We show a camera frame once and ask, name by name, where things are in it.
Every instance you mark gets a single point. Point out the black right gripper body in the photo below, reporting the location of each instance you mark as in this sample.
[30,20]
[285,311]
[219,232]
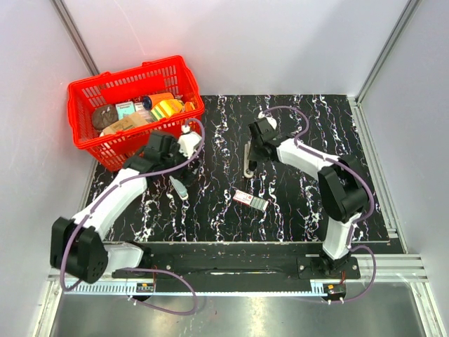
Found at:
[255,153]

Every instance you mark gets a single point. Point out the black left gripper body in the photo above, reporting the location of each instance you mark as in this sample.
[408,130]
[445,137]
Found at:
[175,159]

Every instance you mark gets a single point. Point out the dark stapler magazine part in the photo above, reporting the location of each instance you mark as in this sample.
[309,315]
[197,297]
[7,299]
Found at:
[248,171]

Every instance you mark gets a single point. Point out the staple box with tray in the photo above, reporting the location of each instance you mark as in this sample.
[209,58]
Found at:
[250,200]

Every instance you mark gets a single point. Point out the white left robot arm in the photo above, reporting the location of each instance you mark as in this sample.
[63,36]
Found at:
[77,246]

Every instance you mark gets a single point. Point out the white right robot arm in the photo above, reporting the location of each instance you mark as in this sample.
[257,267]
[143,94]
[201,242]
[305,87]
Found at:
[344,193]

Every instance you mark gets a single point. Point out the yellow green box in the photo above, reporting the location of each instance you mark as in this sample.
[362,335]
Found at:
[166,109]

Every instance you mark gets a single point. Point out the brown cardboard packet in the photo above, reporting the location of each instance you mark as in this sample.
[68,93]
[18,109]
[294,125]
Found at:
[130,121]

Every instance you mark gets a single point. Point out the orange cylinder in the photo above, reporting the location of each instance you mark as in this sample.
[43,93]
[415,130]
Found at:
[149,101]

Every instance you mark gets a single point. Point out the teal small box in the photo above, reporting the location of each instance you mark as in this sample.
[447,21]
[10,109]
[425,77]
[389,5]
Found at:
[125,109]

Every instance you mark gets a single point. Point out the brown round item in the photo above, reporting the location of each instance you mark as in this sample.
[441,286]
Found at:
[104,116]

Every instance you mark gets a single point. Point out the red plastic basket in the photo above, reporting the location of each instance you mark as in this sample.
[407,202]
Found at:
[159,76]

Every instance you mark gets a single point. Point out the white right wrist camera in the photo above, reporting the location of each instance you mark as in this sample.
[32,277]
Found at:
[269,118]

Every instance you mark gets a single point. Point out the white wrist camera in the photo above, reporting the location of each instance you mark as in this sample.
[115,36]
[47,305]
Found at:
[269,118]
[188,141]

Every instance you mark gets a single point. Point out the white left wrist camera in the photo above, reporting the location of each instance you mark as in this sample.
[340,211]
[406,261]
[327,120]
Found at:
[188,141]

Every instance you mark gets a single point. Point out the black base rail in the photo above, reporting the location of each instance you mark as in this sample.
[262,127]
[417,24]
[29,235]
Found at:
[225,268]

